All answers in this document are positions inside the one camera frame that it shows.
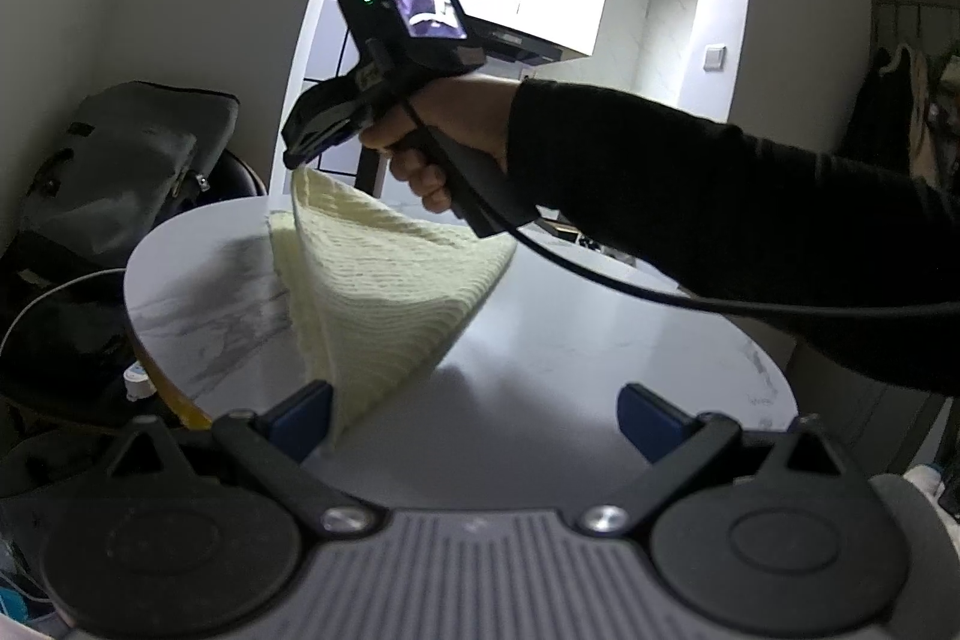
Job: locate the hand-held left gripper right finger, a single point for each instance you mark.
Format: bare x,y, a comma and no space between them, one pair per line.
651,421

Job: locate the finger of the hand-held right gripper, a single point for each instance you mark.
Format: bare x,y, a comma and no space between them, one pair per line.
322,144
326,102

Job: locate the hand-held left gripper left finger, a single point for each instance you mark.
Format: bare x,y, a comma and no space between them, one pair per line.
298,421

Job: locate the pale yellow knitted towel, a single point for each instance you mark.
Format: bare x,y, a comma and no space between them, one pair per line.
367,295

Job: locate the person's right forearm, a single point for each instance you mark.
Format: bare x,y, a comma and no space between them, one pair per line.
720,212

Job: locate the person's right hand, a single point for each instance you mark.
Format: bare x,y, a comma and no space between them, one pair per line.
469,115

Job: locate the black framed glass door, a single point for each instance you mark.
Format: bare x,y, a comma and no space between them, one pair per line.
352,48

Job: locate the black chair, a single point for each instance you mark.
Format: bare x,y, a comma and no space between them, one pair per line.
229,175

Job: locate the black range hood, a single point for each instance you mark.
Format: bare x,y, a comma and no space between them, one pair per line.
517,42

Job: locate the grey bag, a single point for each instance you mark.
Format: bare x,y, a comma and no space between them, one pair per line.
127,160

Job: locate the black bag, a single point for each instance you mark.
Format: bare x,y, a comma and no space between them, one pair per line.
60,340

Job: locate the hanging dark coats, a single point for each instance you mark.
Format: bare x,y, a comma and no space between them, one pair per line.
900,100

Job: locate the wall switch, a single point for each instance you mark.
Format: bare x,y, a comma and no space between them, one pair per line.
716,57

